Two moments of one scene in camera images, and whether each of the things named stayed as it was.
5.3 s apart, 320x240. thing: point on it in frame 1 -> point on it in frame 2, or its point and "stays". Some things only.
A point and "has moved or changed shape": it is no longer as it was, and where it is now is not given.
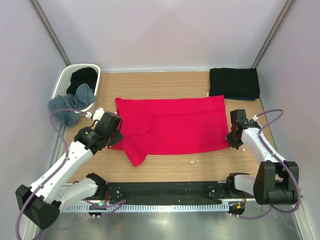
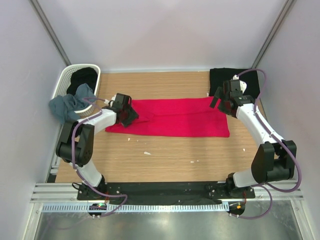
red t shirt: [151, 126] has moved or changed shape
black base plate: [171, 193] stays
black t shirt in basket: [86, 75] stays
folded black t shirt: [234, 82] stays
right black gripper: [231, 142] -> [220, 95]
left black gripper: [118, 136] -> [132, 116]
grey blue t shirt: [84, 96] stays
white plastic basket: [65, 79] stays
